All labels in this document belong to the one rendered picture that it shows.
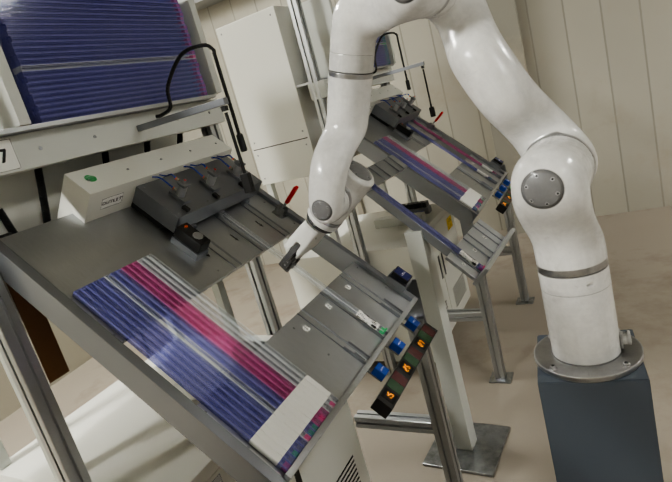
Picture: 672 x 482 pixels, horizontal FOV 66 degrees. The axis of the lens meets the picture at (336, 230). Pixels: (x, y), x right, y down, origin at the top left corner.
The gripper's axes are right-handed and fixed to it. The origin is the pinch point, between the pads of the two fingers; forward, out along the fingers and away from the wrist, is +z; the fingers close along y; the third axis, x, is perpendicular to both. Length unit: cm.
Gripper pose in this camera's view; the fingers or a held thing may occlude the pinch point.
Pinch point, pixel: (289, 261)
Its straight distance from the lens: 130.1
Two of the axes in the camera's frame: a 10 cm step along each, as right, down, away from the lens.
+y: -4.4, 3.2, -8.4
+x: 7.2, 6.8, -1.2
